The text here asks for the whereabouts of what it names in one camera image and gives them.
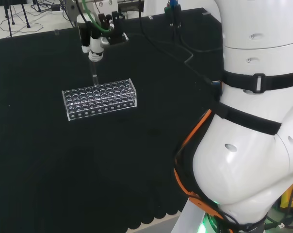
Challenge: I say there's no green cable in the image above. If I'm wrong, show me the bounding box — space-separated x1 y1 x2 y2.
81 0 114 34

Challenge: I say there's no yellow stop button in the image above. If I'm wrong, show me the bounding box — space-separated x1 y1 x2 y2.
279 178 293 210

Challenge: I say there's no black mounted device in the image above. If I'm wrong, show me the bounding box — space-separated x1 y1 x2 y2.
163 0 182 29

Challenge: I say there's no black bench cloth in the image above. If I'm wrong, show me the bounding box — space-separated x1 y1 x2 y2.
0 7 225 230

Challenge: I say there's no orange cable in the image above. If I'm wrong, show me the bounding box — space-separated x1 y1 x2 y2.
173 108 226 220

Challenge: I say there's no black tripod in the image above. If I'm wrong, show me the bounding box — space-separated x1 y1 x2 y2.
3 0 31 37

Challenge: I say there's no thin black floor cable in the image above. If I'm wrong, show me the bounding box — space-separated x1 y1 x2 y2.
0 4 73 34

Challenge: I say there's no clear plastic test tube rack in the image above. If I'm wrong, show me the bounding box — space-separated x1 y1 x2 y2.
62 78 138 122

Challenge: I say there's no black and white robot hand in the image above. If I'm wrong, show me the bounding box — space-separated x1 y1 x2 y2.
78 10 129 64

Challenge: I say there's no clear glass test tube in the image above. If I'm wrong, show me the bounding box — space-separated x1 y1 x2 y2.
90 60 99 86

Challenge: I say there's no long black cable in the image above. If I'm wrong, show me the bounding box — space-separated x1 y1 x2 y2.
138 0 222 100

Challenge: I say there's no grey mounting plate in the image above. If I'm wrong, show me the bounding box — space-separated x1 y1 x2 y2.
177 200 210 233

